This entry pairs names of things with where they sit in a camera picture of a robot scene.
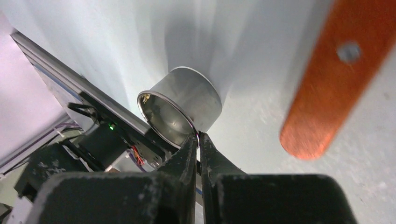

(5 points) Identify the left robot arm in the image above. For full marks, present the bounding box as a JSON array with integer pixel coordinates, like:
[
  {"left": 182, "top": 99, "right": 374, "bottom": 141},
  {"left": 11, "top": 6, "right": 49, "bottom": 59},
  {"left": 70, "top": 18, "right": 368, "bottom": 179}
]
[{"left": 14, "top": 124, "right": 128, "bottom": 201}]

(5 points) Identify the orange handled scraper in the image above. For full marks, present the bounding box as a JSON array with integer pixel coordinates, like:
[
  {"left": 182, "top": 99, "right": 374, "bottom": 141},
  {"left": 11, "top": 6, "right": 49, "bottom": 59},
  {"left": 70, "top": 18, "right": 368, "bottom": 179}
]
[{"left": 280, "top": 0, "right": 396, "bottom": 160}]

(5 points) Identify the aluminium frame rail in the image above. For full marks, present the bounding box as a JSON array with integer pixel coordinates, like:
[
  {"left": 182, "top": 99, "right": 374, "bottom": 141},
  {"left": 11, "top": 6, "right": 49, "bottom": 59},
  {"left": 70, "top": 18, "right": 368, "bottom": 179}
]
[{"left": 11, "top": 31, "right": 177, "bottom": 168}]

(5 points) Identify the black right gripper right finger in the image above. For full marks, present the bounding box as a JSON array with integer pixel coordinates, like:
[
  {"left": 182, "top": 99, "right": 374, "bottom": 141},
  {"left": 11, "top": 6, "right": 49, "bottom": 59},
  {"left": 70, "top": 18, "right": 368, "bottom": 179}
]
[{"left": 199, "top": 133, "right": 357, "bottom": 224}]

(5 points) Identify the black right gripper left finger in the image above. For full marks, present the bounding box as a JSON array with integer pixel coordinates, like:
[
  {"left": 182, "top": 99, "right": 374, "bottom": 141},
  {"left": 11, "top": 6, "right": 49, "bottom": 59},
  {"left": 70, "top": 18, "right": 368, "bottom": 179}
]
[{"left": 26, "top": 134, "right": 198, "bottom": 224}]

